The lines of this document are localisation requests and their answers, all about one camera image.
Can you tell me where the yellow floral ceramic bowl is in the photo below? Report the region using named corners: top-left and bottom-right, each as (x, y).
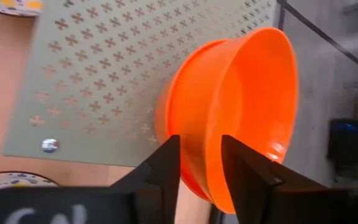
top-left (0, 170), bottom-right (60, 203)
top-left (0, 0), bottom-right (45, 18)

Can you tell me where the green perforated metal shelf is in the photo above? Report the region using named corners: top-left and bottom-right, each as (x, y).
top-left (1, 0), bottom-right (278, 167)

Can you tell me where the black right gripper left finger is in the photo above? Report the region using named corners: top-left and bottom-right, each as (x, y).
top-left (109, 134), bottom-right (181, 224)

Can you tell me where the orange plastic bowl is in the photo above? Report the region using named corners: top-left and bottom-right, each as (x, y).
top-left (154, 26), bottom-right (300, 215)

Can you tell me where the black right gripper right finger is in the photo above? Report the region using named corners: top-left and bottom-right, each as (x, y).
top-left (221, 134), bottom-right (285, 224)

